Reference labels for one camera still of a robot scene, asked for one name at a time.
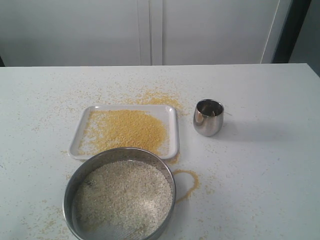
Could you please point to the stainless steel cup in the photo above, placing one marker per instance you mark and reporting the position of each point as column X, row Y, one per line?
column 208, row 117

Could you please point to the round stainless steel sieve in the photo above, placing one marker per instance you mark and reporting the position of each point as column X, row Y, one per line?
column 123, row 193

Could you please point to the white rectangular plastic tray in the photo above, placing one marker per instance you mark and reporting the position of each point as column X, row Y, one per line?
column 153, row 127

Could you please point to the white cabinet door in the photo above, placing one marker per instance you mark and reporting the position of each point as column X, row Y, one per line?
column 200, row 32

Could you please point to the dark vertical door frame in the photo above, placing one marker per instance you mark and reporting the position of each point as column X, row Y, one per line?
column 291, row 29

